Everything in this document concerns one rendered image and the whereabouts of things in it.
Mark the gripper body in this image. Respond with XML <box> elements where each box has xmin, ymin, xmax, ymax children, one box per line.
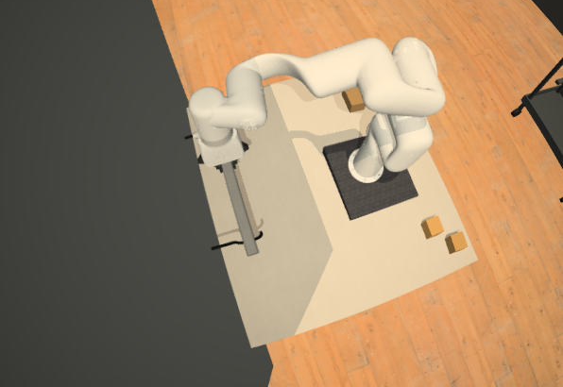
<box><xmin>198</xmin><ymin>129</ymin><xmax>245</xmax><ymax>167</ymax></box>

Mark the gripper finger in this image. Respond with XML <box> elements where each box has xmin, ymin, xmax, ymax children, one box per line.
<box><xmin>197</xmin><ymin>155</ymin><xmax>223</xmax><ymax>173</ymax></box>
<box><xmin>232</xmin><ymin>142</ymin><xmax>249</xmax><ymax>169</ymax></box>

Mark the orange cardboard box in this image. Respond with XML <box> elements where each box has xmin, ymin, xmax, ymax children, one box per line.
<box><xmin>421</xmin><ymin>216</ymin><xmax>444</xmax><ymax>240</ymax></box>
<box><xmin>445</xmin><ymin>231</ymin><xmax>468</xmax><ymax>254</ymax></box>

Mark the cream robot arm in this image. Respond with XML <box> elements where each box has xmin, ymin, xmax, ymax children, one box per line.
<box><xmin>189</xmin><ymin>37</ymin><xmax>446</xmax><ymax>183</ymax></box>

